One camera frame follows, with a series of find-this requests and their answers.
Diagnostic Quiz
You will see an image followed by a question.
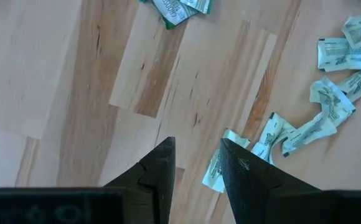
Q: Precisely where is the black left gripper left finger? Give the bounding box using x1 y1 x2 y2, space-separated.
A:
104 136 176 224

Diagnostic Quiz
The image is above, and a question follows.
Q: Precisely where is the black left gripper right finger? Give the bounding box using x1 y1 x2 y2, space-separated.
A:
219 138 328 224

